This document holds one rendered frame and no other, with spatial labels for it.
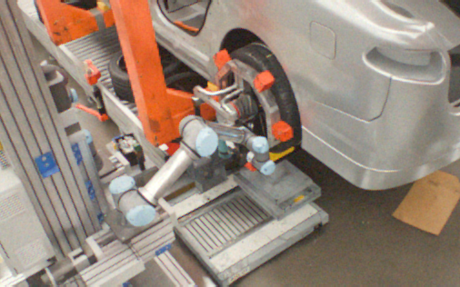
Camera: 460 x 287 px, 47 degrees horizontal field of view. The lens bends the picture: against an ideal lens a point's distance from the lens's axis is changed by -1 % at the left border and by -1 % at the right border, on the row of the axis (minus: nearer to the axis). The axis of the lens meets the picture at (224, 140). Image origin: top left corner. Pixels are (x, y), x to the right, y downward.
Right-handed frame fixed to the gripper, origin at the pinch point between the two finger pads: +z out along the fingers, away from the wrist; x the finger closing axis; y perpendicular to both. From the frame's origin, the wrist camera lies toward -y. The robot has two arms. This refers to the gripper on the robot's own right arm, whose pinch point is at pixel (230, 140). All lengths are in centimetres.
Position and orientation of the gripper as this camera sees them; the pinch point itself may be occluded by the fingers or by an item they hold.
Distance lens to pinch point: 288.0
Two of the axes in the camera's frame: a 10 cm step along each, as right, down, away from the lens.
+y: -1.1, -7.8, -6.1
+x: -8.2, 4.2, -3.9
